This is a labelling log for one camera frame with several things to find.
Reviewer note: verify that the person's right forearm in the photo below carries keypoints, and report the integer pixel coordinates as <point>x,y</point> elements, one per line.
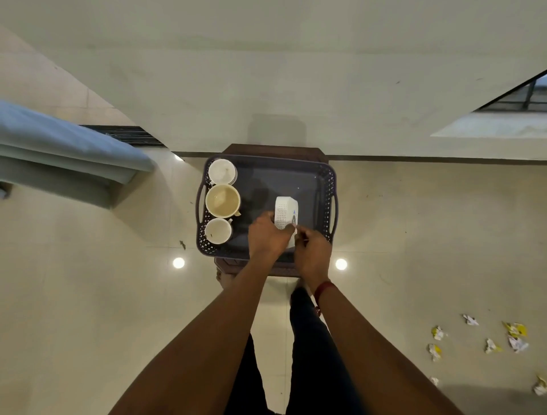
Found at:
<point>376,363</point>

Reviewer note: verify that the cream cup red flowers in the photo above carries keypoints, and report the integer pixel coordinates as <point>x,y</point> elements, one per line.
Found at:
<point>222,202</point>

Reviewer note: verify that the black trousers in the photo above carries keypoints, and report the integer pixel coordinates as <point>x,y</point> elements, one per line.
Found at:
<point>312,363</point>

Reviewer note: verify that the person's left hand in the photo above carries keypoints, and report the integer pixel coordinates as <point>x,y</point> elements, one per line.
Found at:
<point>267,239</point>

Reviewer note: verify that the white cup colourful print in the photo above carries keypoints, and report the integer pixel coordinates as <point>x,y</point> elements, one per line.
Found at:
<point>218,231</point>

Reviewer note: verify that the person's right hand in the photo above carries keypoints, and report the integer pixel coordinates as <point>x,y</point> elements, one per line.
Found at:
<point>314,261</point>

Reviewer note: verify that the person's left forearm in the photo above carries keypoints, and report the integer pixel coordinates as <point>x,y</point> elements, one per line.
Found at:
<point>201,350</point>

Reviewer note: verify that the light teal curtain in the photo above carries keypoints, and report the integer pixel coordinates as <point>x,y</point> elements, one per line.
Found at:
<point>64,145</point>

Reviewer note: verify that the dark plastic tray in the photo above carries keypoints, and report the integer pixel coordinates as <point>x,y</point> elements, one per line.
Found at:
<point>273,175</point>

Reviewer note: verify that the red wrist band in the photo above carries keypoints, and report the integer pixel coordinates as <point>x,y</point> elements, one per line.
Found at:
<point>322,290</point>

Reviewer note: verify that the person's left foot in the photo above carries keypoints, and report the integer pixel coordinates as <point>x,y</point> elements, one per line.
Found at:
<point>224,280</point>

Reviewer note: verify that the scattered crumpled paper scraps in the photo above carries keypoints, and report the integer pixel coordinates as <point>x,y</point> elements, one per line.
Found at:
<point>515,330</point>

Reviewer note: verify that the white square device with feet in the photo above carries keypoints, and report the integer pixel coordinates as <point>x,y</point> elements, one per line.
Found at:
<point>284,211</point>

